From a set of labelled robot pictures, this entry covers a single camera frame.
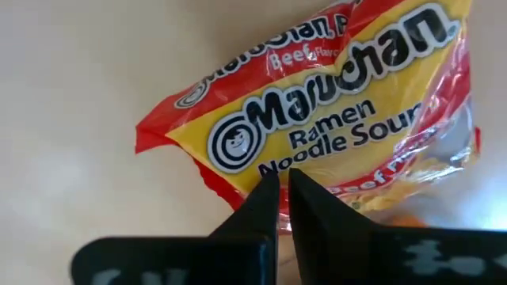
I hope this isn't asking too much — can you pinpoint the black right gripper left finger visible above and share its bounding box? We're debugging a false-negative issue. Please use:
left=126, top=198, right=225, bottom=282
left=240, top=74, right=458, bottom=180
left=71, top=170, right=281, bottom=285

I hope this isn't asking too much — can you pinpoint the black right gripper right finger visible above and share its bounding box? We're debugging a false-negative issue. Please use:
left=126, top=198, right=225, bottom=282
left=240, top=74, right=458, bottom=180
left=288, top=168, right=507, bottom=285

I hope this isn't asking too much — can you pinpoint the beef ramen yellow red packet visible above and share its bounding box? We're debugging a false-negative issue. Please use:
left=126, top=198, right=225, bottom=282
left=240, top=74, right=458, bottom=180
left=134, top=0, right=482, bottom=234

